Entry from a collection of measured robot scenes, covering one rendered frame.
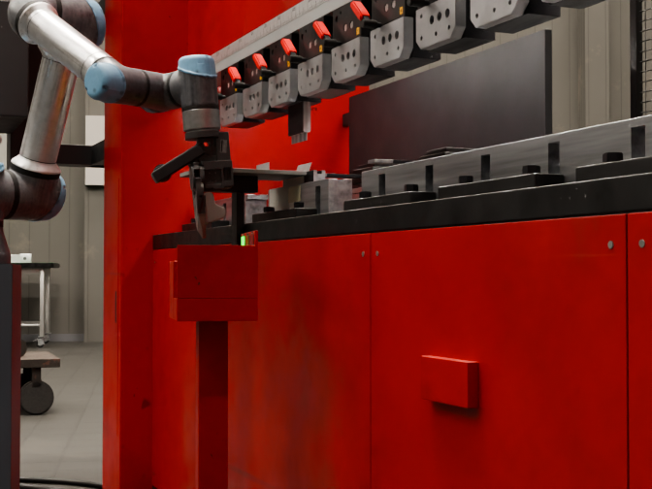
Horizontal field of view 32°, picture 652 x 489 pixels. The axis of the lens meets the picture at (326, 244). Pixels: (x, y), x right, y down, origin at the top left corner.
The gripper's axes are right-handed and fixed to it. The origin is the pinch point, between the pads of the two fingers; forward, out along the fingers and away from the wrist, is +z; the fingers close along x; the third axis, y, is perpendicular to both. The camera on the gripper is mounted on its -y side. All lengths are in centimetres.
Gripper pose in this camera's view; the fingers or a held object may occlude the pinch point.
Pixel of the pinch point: (200, 232)
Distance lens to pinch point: 226.8
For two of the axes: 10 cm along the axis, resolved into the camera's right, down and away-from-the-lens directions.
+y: 9.7, -0.8, 2.1
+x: -2.1, 0.2, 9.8
